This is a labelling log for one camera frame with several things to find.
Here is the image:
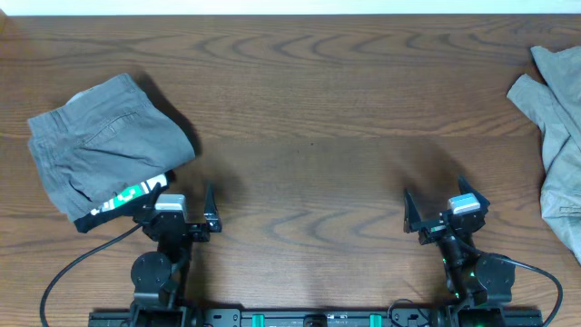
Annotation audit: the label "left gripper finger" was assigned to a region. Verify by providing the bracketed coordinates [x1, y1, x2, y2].
[203, 183, 222, 233]
[143, 183, 162, 211]

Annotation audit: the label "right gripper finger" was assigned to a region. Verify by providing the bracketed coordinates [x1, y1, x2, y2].
[458, 175, 489, 204]
[403, 189, 421, 233]

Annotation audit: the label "grey shorts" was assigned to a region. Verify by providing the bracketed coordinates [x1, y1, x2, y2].
[28, 74, 195, 221]

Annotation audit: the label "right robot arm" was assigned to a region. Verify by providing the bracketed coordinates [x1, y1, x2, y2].
[404, 176, 515, 326]

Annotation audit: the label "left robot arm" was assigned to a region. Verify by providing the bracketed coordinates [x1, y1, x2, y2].
[129, 184, 222, 327]

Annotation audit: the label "folded white printed t-shirt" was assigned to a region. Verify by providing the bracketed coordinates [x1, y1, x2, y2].
[89, 173, 169, 216]

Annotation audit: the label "folded black garment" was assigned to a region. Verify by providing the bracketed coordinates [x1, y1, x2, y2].
[74, 170, 176, 233]

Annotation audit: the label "beige khaki garment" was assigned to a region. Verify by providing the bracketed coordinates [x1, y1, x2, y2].
[507, 46, 580, 259]

